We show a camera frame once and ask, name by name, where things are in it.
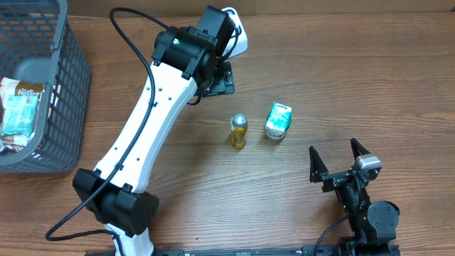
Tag small brown snack packet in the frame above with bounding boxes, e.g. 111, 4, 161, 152
1, 132, 35, 152

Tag yellow drink bottle silver cap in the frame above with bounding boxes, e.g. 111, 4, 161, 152
230, 113, 248, 149

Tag grey plastic mesh basket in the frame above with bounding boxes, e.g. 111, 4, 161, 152
1, 0, 92, 173

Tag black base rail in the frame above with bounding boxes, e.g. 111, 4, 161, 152
85, 245, 402, 256

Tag white black barcode scanner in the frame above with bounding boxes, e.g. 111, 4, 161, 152
222, 6, 248, 58

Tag teal wipes packet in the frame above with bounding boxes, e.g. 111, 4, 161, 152
1, 95, 38, 137

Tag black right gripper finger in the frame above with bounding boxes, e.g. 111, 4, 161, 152
309, 146, 328, 183
350, 138, 370, 159

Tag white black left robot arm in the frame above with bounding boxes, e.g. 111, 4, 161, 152
73, 6, 247, 255

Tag brown Panera snack bag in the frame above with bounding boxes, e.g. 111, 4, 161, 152
1, 78, 45, 109

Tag green white tissue pack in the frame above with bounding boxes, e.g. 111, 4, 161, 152
264, 102, 292, 140

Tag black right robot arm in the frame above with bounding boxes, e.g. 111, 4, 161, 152
302, 138, 401, 256

